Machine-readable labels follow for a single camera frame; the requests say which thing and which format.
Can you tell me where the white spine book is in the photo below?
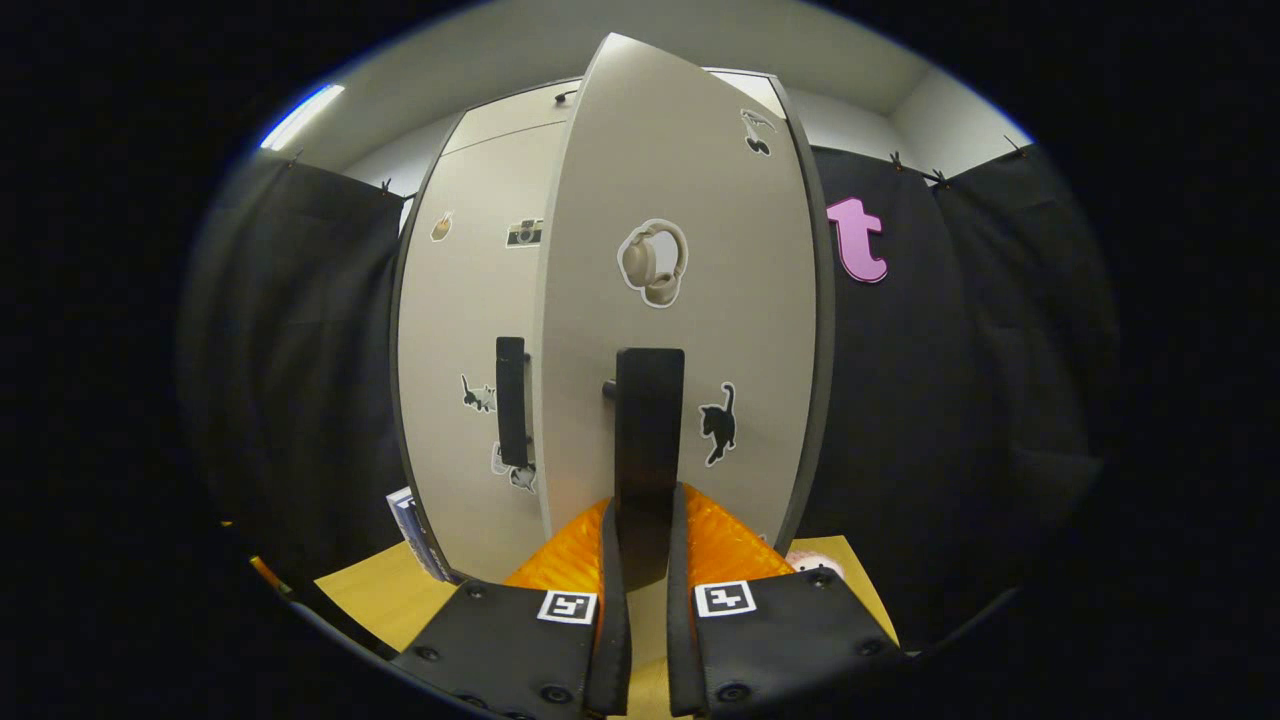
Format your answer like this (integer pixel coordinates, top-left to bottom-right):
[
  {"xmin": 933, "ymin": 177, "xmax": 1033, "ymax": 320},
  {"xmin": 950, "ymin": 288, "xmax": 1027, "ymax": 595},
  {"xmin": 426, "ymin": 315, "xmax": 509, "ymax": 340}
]
[{"xmin": 387, "ymin": 487, "xmax": 431, "ymax": 571}]

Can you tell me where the pink white plush toy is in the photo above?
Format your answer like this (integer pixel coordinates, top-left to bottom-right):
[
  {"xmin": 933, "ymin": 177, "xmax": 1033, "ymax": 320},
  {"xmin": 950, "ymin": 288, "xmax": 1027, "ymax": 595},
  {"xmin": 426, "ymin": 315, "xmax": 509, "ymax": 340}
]
[{"xmin": 785, "ymin": 548, "xmax": 846, "ymax": 583}]

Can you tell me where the black backdrop cloth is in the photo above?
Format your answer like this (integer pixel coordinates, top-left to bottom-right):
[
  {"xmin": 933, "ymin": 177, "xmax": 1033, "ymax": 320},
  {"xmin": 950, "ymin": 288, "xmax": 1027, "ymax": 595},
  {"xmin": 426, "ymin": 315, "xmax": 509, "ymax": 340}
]
[{"xmin": 180, "ymin": 140, "xmax": 1116, "ymax": 651}]

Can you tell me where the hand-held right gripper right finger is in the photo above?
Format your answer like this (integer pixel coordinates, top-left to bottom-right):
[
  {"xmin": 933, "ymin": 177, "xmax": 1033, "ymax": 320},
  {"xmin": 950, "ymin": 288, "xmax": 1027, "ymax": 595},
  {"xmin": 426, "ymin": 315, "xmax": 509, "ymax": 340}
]
[{"xmin": 665, "ymin": 483, "xmax": 906, "ymax": 719}]

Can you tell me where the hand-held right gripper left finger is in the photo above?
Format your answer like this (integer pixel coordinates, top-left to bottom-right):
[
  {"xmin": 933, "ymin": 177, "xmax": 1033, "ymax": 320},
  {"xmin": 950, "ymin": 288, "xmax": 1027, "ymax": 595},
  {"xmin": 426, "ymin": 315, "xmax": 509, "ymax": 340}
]
[{"xmin": 390, "ymin": 497, "xmax": 633, "ymax": 719}]

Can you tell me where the beige double-door shoe cabinet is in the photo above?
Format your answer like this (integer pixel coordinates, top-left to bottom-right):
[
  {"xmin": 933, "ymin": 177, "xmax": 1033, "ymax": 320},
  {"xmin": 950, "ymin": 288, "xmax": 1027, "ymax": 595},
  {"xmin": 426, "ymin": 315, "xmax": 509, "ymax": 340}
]
[{"xmin": 388, "ymin": 68, "xmax": 836, "ymax": 586}]

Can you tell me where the beige cabinet door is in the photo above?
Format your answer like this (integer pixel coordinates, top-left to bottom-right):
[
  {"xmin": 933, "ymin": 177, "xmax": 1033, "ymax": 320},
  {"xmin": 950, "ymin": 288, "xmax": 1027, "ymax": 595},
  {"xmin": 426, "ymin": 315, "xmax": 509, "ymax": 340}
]
[
  {"xmin": 530, "ymin": 33, "xmax": 836, "ymax": 561},
  {"xmin": 397, "ymin": 120, "xmax": 566, "ymax": 584}
]

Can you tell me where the narrow ceiling light panel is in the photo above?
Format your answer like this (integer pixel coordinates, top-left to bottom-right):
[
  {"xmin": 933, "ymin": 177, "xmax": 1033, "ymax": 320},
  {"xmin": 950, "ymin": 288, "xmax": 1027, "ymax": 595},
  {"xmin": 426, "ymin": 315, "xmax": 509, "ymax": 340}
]
[{"xmin": 260, "ymin": 83, "xmax": 346, "ymax": 151}]

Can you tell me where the black door handle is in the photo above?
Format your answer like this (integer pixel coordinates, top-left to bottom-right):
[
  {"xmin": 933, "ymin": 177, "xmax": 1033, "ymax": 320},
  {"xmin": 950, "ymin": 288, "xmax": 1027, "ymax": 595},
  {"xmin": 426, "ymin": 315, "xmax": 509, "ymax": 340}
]
[
  {"xmin": 495, "ymin": 337, "xmax": 531, "ymax": 468},
  {"xmin": 603, "ymin": 347, "xmax": 687, "ymax": 591}
]

